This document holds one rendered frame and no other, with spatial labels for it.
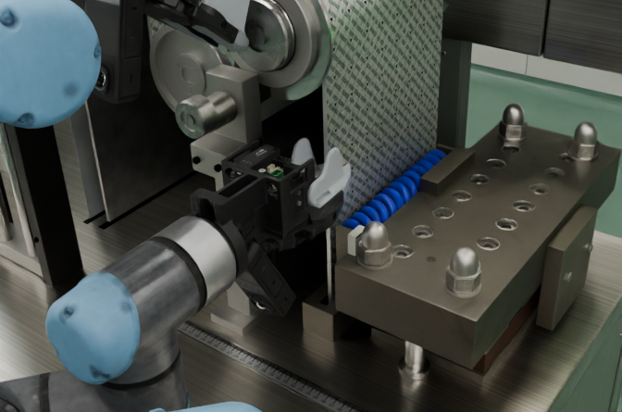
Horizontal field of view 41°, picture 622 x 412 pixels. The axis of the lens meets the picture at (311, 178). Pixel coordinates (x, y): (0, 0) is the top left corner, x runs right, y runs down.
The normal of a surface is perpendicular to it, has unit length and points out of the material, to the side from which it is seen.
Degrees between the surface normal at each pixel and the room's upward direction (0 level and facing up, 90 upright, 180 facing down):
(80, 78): 90
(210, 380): 0
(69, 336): 90
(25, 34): 91
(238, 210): 90
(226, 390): 0
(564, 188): 0
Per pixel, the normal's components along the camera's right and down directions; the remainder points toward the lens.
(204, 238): 0.37, -0.60
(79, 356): -0.59, 0.43
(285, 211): 0.80, 0.28
